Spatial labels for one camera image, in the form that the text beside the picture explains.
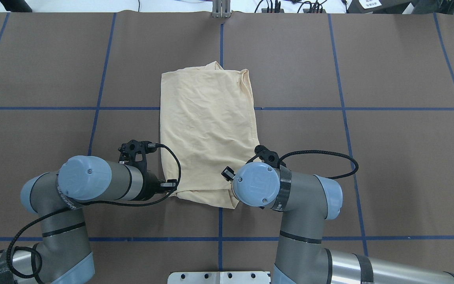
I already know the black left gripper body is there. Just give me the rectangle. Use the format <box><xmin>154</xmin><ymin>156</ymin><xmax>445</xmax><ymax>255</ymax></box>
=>
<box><xmin>117</xmin><ymin>139</ymin><xmax>179</xmax><ymax>201</ymax></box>

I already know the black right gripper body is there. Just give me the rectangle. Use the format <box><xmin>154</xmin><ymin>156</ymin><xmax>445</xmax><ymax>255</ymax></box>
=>
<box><xmin>221</xmin><ymin>145</ymin><xmax>281</xmax><ymax>182</ymax></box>

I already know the beige long-sleeve graphic shirt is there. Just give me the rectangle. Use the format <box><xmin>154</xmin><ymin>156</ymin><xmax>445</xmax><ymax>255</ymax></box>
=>
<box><xmin>159</xmin><ymin>62</ymin><xmax>259</xmax><ymax>209</ymax></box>

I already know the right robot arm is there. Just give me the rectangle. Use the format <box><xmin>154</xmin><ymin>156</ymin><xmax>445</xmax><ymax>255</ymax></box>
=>
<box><xmin>221</xmin><ymin>145</ymin><xmax>454</xmax><ymax>284</ymax></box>

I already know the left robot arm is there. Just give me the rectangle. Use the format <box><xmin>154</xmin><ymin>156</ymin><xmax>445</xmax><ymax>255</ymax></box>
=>
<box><xmin>0</xmin><ymin>140</ymin><xmax>182</xmax><ymax>284</ymax></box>

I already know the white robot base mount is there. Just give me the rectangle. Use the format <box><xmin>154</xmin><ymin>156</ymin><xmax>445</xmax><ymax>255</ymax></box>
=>
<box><xmin>167</xmin><ymin>271</ymin><xmax>272</xmax><ymax>284</ymax></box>

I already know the aluminium frame post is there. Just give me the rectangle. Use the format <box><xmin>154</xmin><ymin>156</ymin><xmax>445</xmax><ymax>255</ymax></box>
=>
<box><xmin>211</xmin><ymin>0</ymin><xmax>232</xmax><ymax>19</ymax></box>

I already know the black cable bundle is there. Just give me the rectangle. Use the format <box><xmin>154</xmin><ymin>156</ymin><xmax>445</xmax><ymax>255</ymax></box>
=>
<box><xmin>254</xmin><ymin>0</ymin><xmax>327</xmax><ymax>14</ymax></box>

